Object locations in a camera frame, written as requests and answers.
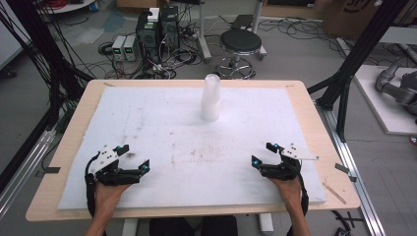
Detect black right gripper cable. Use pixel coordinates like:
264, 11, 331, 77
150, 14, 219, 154
294, 163, 310, 218

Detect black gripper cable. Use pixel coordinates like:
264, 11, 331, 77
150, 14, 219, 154
294, 163, 310, 218
84, 151, 101, 219

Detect thin wooden stick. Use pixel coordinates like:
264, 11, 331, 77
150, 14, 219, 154
322, 181, 348, 206

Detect black metal frame stand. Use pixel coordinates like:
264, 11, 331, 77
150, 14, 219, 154
5, 0, 95, 109
307, 0, 411, 143

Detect person's right hand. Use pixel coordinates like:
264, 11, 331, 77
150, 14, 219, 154
268, 176, 303, 211

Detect dark laptop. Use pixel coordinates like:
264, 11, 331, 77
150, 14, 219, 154
230, 14, 256, 31

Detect grey desk leg stand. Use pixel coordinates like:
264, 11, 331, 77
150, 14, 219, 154
196, 0, 213, 64
251, 0, 268, 61

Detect white base board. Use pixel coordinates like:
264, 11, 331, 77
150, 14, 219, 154
353, 64, 417, 137

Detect person's dark trouser legs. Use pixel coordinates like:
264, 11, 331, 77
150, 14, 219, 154
149, 214, 239, 236

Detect black coiled cable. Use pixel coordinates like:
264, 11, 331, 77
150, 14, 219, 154
97, 41, 114, 57

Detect black round stool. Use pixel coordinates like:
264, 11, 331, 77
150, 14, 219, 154
215, 29, 264, 80

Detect light wooden table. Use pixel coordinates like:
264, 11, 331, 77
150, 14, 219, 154
25, 79, 362, 223

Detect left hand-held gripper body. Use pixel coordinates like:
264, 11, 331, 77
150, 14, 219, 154
86, 144, 143, 187

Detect long black floor cables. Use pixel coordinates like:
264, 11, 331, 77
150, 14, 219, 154
259, 17, 348, 60

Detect black computer tower green fan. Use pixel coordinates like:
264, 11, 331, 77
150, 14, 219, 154
135, 11, 162, 64

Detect aluminium floor rail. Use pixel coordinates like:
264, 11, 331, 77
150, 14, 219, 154
0, 126, 57, 219
315, 100, 388, 236

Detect tangle of floor cables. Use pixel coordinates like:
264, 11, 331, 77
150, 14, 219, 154
97, 29, 205, 81

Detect grey bench power supply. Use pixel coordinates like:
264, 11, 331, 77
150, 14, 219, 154
123, 34, 141, 63
111, 34, 128, 62

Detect stack of translucent plastic cups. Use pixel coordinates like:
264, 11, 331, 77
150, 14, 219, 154
200, 74, 221, 123

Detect small white box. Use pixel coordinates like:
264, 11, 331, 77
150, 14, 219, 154
147, 7, 161, 24

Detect brown cardboard box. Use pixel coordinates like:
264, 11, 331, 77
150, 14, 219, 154
322, 0, 417, 41

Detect white table leg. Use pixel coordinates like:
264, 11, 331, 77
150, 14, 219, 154
258, 212, 275, 236
121, 217, 140, 236

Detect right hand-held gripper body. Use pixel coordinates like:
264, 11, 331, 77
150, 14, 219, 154
260, 143, 321, 182

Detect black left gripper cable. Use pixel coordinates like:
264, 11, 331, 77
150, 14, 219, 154
84, 151, 101, 219

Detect person's left hand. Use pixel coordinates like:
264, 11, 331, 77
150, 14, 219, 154
94, 180, 133, 214

